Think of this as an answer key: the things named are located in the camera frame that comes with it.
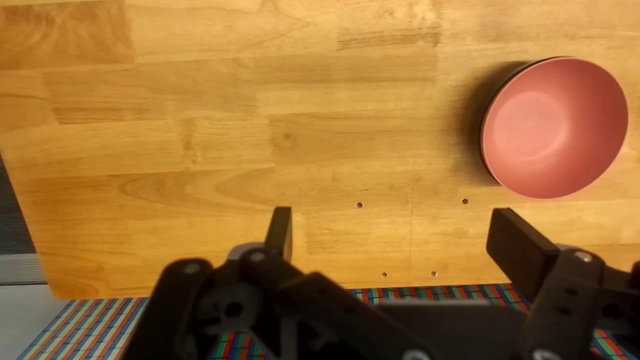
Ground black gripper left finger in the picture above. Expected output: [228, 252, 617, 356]
[120, 204, 434, 360]

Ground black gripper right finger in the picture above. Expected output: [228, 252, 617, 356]
[483, 205, 640, 360]

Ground pink bowl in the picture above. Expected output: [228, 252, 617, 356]
[480, 55, 630, 200]

